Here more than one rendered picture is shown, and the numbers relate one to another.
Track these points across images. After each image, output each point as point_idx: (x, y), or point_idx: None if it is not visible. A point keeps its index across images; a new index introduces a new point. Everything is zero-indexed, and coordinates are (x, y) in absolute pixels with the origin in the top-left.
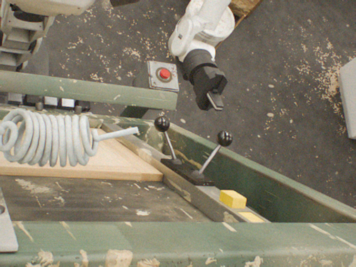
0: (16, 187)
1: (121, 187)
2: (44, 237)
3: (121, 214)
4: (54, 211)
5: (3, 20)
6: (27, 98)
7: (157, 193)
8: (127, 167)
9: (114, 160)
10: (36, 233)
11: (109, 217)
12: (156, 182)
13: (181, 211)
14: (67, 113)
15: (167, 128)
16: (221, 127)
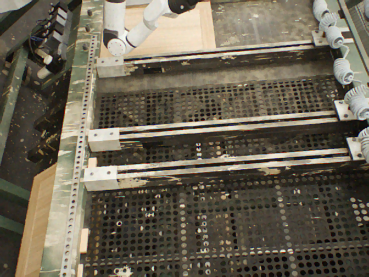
0: (232, 45)
1: (223, 17)
2: (342, 25)
3: (258, 21)
4: (259, 36)
5: (27, 2)
6: (60, 32)
7: (229, 8)
8: (202, 10)
9: (187, 13)
10: (340, 26)
11: (263, 24)
12: (212, 6)
13: (251, 5)
14: (89, 18)
15: None
16: None
